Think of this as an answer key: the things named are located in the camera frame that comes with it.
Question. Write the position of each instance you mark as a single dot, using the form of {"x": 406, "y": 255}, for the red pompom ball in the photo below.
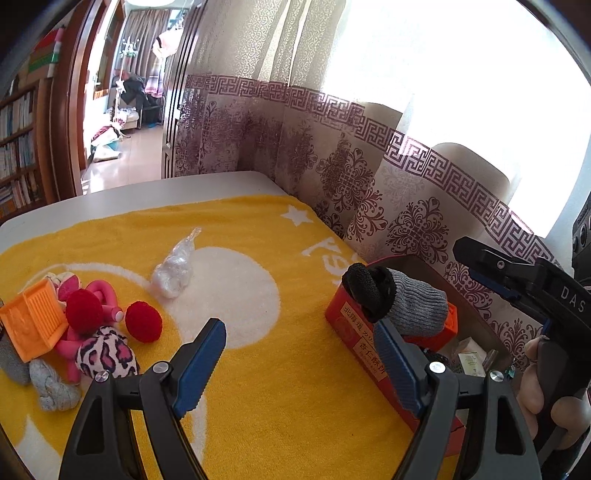
{"x": 84, "y": 311}
{"x": 144, "y": 321}

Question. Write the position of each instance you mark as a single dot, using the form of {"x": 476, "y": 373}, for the red cardboard box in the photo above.
{"x": 355, "y": 332}

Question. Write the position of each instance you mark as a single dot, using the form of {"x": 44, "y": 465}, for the pink white sock ball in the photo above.
{"x": 62, "y": 281}

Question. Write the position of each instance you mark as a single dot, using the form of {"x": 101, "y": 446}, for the tan storage box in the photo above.
{"x": 37, "y": 73}

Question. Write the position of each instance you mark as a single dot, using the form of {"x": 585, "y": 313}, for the patterned purple beige curtain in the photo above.
{"x": 323, "y": 138}

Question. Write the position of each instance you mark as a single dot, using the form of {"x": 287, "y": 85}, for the person's right hand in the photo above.
{"x": 531, "y": 387}

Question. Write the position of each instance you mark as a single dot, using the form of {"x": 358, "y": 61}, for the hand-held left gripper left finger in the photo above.
{"x": 198, "y": 364}

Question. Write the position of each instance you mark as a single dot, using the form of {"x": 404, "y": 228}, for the pink foam hair curler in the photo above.
{"x": 69, "y": 346}
{"x": 104, "y": 290}

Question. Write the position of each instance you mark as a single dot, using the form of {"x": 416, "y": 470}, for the rows of shelved books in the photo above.
{"x": 18, "y": 115}

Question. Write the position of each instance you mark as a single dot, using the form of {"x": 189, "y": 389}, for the red white storage box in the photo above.
{"x": 48, "y": 40}

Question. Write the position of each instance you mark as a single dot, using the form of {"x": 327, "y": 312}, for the green storage box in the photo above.
{"x": 44, "y": 58}

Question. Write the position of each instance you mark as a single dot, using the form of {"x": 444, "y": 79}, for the yellow white printed towel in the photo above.
{"x": 286, "y": 369}

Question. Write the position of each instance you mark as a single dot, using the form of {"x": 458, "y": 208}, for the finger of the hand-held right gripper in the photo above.
{"x": 498, "y": 265}
{"x": 505, "y": 290}

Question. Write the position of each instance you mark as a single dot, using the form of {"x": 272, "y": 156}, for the light grey knit sock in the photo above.
{"x": 55, "y": 390}

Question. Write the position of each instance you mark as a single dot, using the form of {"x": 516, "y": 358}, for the wooden door frame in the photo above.
{"x": 69, "y": 115}

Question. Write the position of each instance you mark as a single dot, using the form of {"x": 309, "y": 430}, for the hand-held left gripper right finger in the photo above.
{"x": 397, "y": 364}

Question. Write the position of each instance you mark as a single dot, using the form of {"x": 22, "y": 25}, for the wooden bookcase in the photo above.
{"x": 41, "y": 138}

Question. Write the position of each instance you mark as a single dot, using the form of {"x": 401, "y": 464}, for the white coat stand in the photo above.
{"x": 121, "y": 99}

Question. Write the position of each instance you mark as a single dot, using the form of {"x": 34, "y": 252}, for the leopard print sock ball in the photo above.
{"x": 108, "y": 353}

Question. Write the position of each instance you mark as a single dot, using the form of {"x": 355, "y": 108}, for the dark wooden door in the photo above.
{"x": 171, "y": 129}

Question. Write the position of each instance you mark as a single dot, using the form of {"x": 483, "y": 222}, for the clear plastic bag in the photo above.
{"x": 173, "y": 272}

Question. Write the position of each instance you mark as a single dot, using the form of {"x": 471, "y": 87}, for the pile of dark clothes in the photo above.
{"x": 134, "y": 90}

